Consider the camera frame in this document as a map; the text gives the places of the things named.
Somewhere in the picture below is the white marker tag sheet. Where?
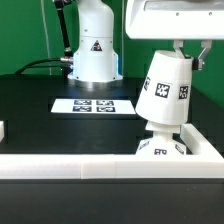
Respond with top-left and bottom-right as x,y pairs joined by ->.
51,98 -> 135,115

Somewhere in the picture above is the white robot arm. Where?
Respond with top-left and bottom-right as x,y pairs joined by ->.
52,0 -> 224,88

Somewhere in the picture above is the white lamp base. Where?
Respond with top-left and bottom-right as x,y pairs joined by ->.
136,121 -> 186,158

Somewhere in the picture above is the white L-shaped wall fence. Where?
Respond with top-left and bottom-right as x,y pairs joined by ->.
0,124 -> 224,179

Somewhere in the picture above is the white lamp hood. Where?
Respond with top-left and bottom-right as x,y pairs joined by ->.
135,51 -> 193,125

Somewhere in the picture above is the thin grey cable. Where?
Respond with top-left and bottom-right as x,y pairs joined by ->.
40,0 -> 53,76

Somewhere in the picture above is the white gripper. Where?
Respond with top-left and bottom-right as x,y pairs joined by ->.
125,0 -> 224,70

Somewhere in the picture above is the small white block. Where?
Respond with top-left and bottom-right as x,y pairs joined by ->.
0,121 -> 4,142

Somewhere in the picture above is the black cable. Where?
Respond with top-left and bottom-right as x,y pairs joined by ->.
13,57 -> 74,76

